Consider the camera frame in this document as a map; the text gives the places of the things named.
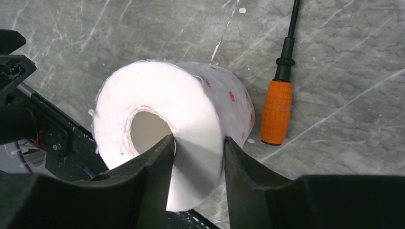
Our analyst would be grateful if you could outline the white roll with red print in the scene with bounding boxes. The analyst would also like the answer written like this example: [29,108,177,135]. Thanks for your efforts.
[92,61,255,212]

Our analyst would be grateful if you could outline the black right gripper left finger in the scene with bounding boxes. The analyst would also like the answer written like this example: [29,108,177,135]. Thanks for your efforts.
[0,135,176,229]

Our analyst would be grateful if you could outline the black orange screwdriver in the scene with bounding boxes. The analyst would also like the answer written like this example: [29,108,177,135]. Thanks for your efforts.
[260,0,300,146]

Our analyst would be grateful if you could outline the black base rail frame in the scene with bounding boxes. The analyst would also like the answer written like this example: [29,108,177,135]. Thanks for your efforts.
[0,29,214,229]

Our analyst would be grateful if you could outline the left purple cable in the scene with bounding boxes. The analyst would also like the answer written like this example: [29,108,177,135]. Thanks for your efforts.
[12,140,34,174]

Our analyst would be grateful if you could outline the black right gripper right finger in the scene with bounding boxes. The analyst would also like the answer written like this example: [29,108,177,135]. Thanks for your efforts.
[224,137,405,229]

